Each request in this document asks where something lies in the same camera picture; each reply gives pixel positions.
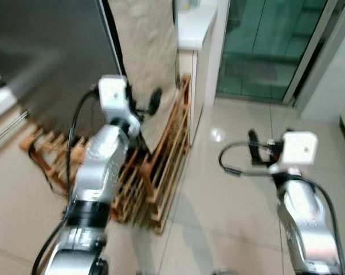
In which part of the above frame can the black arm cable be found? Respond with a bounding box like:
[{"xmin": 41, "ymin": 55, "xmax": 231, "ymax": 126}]
[
  {"xmin": 218, "ymin": 142, "xmax": 276, "ymax": 177},
  {"xmin": 32, "ymin": 87, "xmax": 101, "ymax": 274}
]

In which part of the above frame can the beige kitchen cabinet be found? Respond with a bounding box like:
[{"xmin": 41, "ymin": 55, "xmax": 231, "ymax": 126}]
[{"xmin": 177, "ymin": 49, "xmax": 218, "ymax": 144}]

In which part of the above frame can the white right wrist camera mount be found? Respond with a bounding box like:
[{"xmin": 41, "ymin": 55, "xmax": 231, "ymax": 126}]
[{"xmin": 269, "ymin": 132, "xmax": 319, "ymax": 172}]

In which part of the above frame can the white counter top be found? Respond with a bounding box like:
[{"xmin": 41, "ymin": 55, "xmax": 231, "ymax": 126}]
[{"xmin": 176, "ymin": 0, "xmax": 219, "ymax": 51}]

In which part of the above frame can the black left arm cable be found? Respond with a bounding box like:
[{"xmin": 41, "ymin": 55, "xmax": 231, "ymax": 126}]
[{"xmin": 32, "ymin": 87, "xmax": 101, "ymax": 274}]

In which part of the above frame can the wooden slat rack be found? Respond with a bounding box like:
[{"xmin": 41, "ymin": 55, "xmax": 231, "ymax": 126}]
[{"xmin": 19, "ymin": 73, "xmax": 191, "ymax": 234}]

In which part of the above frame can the green glass sliding door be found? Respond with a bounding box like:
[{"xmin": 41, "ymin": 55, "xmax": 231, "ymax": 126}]
[{"xmin": 215, "ymin": 0, "xmax": 345, "ymax": 108}]

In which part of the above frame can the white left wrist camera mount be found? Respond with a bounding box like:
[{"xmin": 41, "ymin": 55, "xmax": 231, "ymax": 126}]
[{"xmin": 98, "ymin": 76, "xmax": 140, "ymax": 124}]

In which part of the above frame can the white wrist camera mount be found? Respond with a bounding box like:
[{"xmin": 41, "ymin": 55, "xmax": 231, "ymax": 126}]
[
  {"xmin": 269, "ymin": 132, "xmax": 319, "ymax": 172},
  {"xmin": 98, "ymin": 76, "xmax": 140, "ymax": 124}
]

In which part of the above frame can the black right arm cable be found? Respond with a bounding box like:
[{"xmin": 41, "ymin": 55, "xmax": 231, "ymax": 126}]
[{"xmin": 218, "ymin": 142, "xmax": 276, "ymax": 177}]

